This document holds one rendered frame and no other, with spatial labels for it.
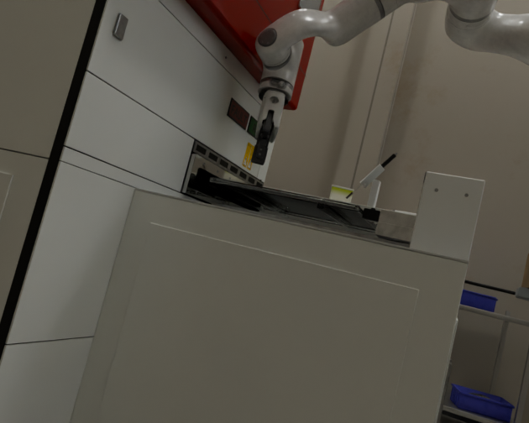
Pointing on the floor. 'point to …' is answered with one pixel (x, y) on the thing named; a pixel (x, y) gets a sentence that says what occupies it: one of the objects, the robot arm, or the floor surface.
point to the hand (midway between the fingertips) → (259, 154)
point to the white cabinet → (266, 324)
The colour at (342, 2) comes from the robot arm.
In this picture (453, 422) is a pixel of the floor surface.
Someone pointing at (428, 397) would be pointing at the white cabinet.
